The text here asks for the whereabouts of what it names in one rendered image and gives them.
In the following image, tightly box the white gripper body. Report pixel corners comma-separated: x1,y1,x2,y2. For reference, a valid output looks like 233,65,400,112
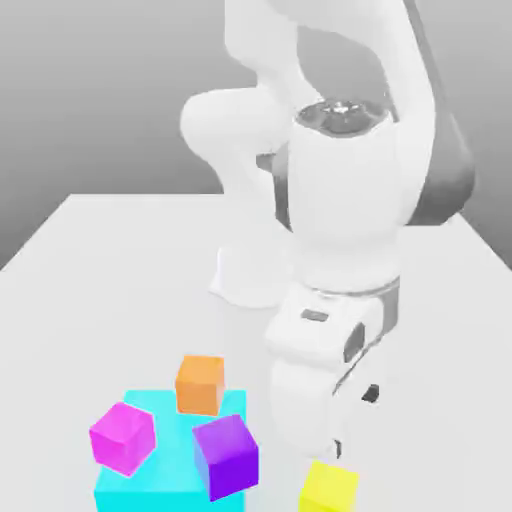
268,354,363,462

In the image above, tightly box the small orange cube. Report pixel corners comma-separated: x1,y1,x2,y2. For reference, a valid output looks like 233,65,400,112
174,354,226,418

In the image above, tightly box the small yellow cube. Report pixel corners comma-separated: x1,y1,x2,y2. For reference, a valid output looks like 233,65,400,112
298,459,360,512

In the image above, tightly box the small magenta cube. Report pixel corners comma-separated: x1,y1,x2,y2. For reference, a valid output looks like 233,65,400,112
88,401,157,478

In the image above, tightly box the large cyan box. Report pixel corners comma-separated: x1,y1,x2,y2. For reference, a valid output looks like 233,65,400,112
93,389,248,512

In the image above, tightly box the small purple cube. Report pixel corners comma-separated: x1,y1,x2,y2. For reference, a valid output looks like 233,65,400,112
191,413,260,504

